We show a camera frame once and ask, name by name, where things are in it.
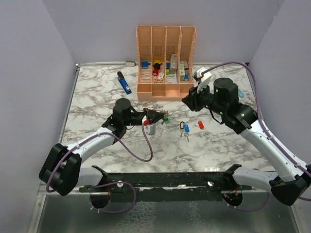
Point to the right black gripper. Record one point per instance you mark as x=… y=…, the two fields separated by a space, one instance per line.
x=192 y=100

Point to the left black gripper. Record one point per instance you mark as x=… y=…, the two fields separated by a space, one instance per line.
x=153 y=115

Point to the red handled key organizer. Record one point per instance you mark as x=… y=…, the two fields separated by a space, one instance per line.
x=165 y=114

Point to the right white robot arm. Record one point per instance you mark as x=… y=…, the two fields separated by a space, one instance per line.
x=291 y=176

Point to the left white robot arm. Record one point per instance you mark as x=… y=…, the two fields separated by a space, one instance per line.
x=62 y=171

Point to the silver keys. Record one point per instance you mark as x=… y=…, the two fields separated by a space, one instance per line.
x=186 y=135

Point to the black key tag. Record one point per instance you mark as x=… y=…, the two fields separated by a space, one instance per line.
x=181 y=125

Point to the blue key tag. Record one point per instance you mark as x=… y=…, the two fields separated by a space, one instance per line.
x=186 y=128

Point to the white red box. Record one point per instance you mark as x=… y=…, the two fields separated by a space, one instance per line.
x=183 y=69

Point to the green white box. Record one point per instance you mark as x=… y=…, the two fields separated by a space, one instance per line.
x=173 y=64

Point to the blue stapler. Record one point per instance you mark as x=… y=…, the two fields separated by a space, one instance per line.
x=123 y=83

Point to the pink pencil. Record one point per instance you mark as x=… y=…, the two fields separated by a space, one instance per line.
x=159 y=78

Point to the red black stamp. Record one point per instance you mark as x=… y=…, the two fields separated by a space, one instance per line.
x=156 y=69

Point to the peach plastic desk organizer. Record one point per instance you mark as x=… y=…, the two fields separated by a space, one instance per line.
x=165 y=62

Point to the blue stamp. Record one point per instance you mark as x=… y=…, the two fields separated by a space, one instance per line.
x=145 y=64

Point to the blue white blister pack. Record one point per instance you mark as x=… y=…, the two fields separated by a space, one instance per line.
x=241 y=94

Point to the white wall plug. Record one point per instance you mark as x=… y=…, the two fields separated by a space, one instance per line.
x=130 y=64

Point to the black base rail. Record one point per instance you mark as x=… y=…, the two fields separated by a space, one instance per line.
x=159 y=187

